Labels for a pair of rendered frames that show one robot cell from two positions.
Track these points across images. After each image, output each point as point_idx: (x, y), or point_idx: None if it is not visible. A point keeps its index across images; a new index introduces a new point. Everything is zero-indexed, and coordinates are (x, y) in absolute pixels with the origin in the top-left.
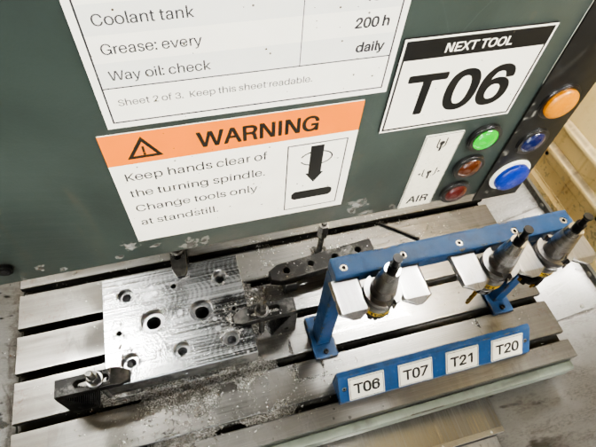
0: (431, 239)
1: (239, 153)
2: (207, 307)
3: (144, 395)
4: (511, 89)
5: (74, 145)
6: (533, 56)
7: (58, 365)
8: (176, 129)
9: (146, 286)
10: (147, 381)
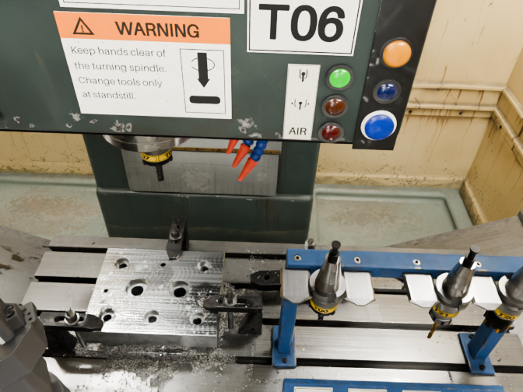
0: (389, 253)
1: (145, 47)
2: (185, 288)
3: (111, 354)
4: (347, 31)
5: (40, 15)
6: (356, 3)
7: (54, 311)
8: (101, 15)
9: (142, 260)
10: (114, 336)
